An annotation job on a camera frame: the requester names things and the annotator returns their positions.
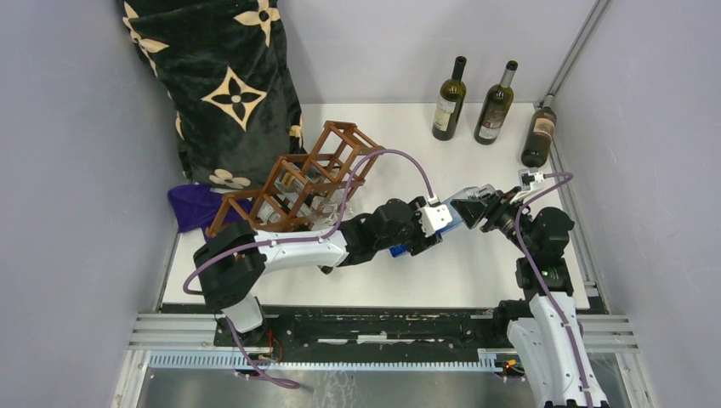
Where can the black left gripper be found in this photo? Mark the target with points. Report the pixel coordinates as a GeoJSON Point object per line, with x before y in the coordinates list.
{"type": "Point", "coordinates": [422, 241]}

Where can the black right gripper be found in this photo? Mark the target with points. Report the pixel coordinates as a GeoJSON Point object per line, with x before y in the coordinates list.
{"type": "Point", "coordinates": [497, 205]}

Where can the brown wooden wine rack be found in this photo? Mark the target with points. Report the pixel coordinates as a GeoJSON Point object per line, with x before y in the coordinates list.
{"type": "Point", "coordinates": [342, 153]}

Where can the green wine bottle black cap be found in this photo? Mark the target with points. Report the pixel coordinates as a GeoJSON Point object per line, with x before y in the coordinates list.
{"type": "Point", "coordinates": [450, 102]}

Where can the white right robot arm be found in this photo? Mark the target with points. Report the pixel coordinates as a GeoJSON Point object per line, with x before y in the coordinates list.
{"type": "Point", "coordinates": [543, 326]}

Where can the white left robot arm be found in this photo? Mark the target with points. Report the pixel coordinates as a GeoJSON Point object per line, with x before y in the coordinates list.
{"type": "Point", "coordinates": [230, 264]}

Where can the green wine bottle grey cap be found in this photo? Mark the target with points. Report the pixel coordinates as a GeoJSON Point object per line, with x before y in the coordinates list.
{"type": "Point", "coordinates": [496, 106]}

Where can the purple cloth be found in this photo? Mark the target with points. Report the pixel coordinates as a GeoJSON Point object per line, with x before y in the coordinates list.
{"type": "Point", "coordinates": [194, 206]}

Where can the black floral plush blanket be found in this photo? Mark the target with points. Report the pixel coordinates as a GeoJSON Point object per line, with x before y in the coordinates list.
{"type": "Point", "coordinates": [224, 66]}

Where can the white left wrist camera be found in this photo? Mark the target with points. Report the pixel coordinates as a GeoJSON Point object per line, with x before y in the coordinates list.
{"type": "Point", "coordinates": [434, 218]}

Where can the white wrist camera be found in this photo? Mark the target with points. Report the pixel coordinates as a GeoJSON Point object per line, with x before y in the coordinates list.
{"type": "Point", "coordinates": [530, 181]}
{"type": "Point", "coordinates": [434, 218]}

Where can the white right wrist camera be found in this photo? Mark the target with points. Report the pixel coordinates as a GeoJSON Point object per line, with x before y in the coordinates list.
{"type": "Point", "coordinates": [530, 181]}

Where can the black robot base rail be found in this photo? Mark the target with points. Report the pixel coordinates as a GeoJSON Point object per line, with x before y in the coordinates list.
{"type": "Point", "coordinates": [383, 335]}

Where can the grey aluminium wall rail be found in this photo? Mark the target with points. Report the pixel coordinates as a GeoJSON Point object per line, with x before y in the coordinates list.
{"type": "Point", "coordinates": [588, 27]}

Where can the grey slotted cable duct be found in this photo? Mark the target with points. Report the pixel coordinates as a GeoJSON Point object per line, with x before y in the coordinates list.
{"type": "Point", "coordinates": [234, 360]}

